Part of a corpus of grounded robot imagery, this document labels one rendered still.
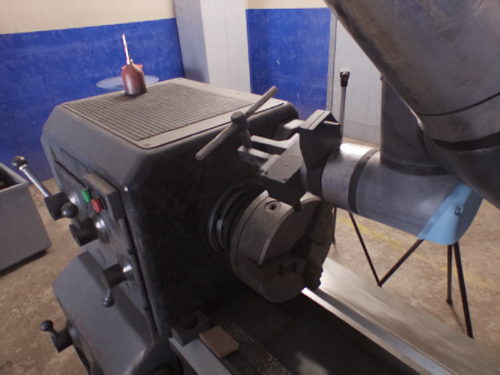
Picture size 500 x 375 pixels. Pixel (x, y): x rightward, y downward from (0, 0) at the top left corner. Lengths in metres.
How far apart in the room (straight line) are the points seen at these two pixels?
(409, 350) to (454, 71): 0.82
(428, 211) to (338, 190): 0.11
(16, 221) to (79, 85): 1.76
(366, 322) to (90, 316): 0.76
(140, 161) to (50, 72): 3.37
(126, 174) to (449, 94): 0.61
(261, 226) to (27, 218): 2.31
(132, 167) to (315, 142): 0.39
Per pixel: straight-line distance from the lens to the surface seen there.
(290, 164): 0.53
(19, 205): 2.83
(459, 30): 0.21
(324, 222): 0.78
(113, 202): 0.76
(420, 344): 1.02
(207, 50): 4.19
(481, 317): 2.37
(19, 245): 2.94
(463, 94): 0.23
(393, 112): 0.39
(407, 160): 0.40
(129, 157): 0.76
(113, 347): 1.09
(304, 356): 1.08
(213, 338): 0.96
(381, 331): 1.00
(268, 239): 0.70
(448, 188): 0.42
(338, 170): 0.47
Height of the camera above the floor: 1.60
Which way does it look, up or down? 29 degrees down
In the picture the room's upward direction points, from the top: 4 degrees counter-clockwise
